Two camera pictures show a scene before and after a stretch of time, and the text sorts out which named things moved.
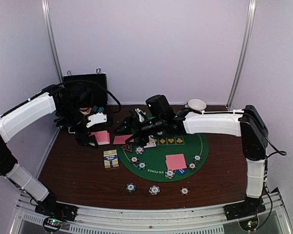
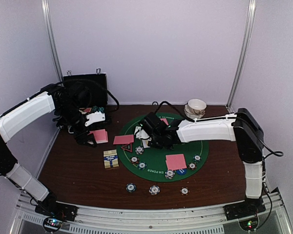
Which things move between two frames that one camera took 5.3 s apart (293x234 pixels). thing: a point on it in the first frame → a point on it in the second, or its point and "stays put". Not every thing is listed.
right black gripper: (130, 121) → (156, 146)
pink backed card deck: (102, 137) stays put
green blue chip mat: (197, 158) stays put
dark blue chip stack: (131, 187) stays put
